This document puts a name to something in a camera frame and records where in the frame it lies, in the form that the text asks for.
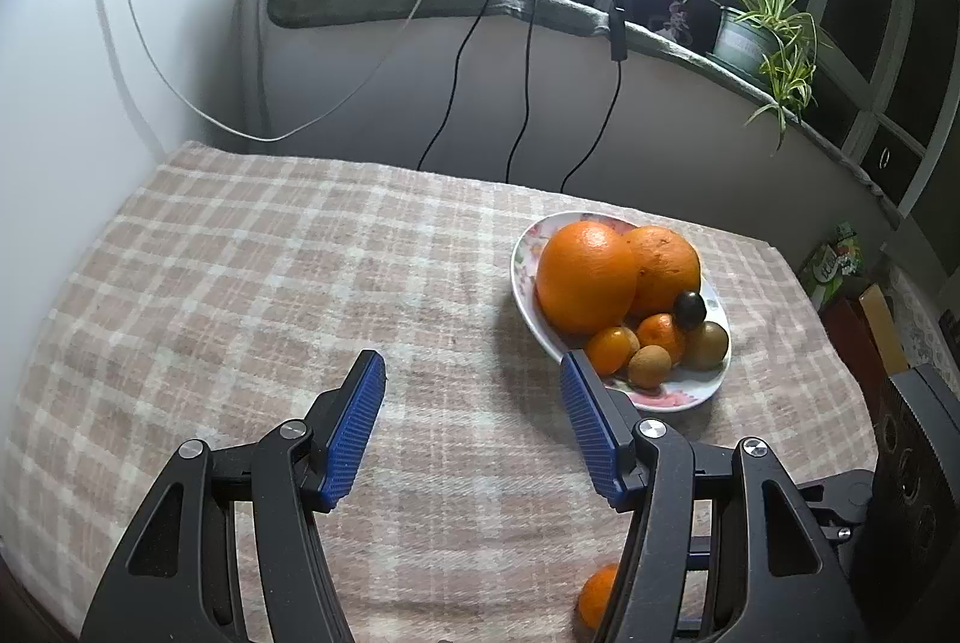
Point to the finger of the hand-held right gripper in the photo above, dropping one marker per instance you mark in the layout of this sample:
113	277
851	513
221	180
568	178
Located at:
836	500
699	551

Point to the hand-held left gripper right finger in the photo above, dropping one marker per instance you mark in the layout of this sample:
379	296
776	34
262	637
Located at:
589	433

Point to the potted spider plant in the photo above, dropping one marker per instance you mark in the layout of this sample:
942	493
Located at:
739	43

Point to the yellow board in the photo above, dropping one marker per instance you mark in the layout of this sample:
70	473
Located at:
885	324

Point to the small tangerine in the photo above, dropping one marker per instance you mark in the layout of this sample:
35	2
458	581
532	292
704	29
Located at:
611	350

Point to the green-brown round fruit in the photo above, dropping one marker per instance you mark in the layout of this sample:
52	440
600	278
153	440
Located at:
706	347

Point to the floral white plate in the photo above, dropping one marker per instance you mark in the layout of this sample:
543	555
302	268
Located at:
679	397

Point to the dark plum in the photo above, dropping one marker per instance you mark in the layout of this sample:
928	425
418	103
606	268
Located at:
690	308

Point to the small brown fruit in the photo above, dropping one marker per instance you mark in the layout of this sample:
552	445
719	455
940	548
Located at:
649	367

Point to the red box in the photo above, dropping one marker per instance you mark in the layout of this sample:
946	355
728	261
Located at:
851	332

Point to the green snack packet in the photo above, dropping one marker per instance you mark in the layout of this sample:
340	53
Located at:
829	268

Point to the large orange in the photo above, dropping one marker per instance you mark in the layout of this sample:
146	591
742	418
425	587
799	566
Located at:
585	283
667	268

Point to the plaid beige blanket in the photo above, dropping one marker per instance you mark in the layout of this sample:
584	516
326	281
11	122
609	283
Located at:
262	283

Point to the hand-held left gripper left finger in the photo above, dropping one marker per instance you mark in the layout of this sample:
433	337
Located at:
352	433

